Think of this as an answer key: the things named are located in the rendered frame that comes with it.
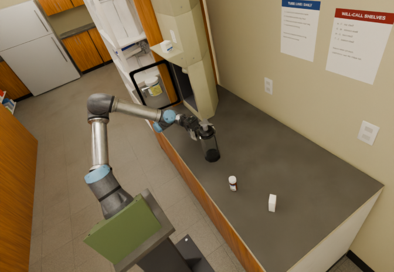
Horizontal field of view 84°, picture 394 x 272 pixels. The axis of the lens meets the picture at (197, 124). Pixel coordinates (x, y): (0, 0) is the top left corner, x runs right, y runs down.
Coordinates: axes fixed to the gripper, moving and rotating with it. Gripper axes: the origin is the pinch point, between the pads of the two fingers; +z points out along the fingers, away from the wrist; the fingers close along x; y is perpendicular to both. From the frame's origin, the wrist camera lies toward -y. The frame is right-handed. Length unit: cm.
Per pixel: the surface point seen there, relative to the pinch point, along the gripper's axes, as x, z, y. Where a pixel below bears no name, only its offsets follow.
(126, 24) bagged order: 53, -153, 44
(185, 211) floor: -18, -47, -112
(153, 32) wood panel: 27, -64, 47
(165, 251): -56, 5, -46
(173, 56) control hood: 15, -29, 38
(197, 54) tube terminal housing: 30, -25, 33
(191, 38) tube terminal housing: 28, -25, 44
